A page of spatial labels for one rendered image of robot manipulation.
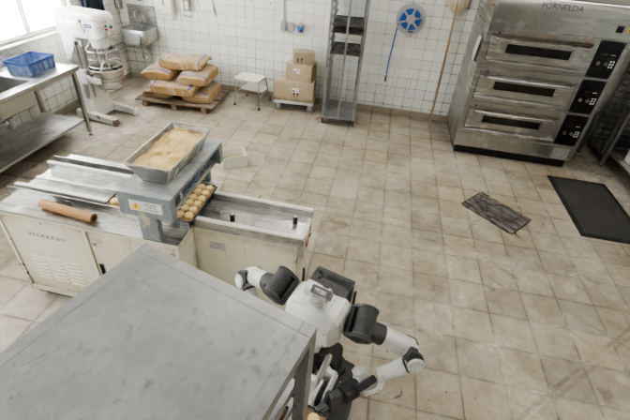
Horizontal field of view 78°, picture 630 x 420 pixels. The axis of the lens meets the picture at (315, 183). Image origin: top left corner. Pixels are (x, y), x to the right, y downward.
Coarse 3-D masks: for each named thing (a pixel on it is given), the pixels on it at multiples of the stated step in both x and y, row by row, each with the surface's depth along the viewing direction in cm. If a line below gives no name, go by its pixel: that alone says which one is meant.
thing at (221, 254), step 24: (216, 216) 258; (240, 216) 259; (264, 216) 261; (288, 216) 263; (216, 240) 250; (240, 240) 246; (264, 240) 242; (216, 264) 264; (240, 264) 259; (264, 264) 254; (288, 264) 249
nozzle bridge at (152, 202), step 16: (208, 144) 267; (192, 160) 248; (208, 160) 274; (176, 176) 233; (192, 176) 236; (208, 176) 287; (128, 192) 217; (144, 192) 218; (160, 192) 219; (176, 192) 220; (128, 208) 223; (144, 208) 220; (160, 208) 218; (176, 208) 230; (144, 224) 228; (160, 224) 229; (160, 240) 233
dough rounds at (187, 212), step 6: (198, 186) 270; (204, 186) 271; (210, 186) 271; (198, 192) 264; (204, 192) 264; (210, 192) 268; (114, 198) 253; (192, 198) 259; (198, 198) 259; (204, 198) 260; (108, 204) 250; (114, 204) 250; (186, 204) 252; (192, 204) 256; (198, 204) 253; (180, 210) 247; (186, 210) 250; (192, 210) 248; (198, 210) 251; (180, 216) 244; (186, 216) 243; (192, 216) 245
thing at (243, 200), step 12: (60, 168) 286; (72, 168) 283; (84, 168) 282; (120, 180) 280; (216, 192) 269; (252, 204) 268; (264, 204) 265; (276, 204) 263; (288, 204) 263; (312, 216) 262
